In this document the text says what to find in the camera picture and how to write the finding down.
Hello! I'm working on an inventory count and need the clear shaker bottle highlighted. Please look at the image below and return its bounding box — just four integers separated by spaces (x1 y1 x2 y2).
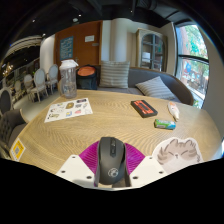
58 59 80 100

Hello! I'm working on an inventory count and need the black and orange backpack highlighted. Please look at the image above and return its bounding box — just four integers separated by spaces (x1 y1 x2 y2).
76 64 100 91

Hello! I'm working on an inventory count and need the black and orange box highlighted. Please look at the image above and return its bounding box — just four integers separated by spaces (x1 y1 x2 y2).
130 99 159 119

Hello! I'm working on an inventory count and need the blue wall poster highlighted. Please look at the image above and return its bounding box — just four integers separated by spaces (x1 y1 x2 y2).
59 35 75 61

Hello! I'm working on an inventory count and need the grey curved sofa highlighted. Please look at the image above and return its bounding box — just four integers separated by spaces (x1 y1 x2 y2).
94 65 195 107

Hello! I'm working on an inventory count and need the dark tufted chair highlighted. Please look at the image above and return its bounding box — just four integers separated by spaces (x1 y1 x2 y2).
0 108 29 160
0 87 15 117

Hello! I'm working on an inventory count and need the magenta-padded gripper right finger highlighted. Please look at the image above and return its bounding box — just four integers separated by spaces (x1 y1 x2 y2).
123 142 168 188

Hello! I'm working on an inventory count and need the yellow square sticker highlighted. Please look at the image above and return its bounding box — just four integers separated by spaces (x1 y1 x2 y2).
9 138 27 162

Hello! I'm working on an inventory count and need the white sticker sheet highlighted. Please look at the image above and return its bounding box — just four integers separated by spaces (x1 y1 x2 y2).
44 97 94 124

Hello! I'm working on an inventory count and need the striped cushion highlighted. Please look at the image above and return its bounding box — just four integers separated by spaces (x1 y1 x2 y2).
98 60 131 90
134 75 177 101

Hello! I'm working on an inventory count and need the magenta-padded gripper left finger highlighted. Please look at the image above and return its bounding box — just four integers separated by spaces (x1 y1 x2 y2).
55 140 101 189

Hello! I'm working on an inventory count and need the cat-shaped mouse pad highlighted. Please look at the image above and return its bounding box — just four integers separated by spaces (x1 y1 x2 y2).
152 136 205 175

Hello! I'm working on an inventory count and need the black computer mouse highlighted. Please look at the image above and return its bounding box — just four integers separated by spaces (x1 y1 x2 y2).
94 136 127 187

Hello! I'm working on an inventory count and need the glass door cabinet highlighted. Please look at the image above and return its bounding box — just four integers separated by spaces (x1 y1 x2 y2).
135 27 168 72

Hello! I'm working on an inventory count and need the group of white chairs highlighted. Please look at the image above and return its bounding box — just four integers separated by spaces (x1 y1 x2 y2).
12 63 60 104

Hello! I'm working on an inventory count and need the green tissue packet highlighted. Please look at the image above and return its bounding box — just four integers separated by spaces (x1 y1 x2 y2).
154 118 177 131

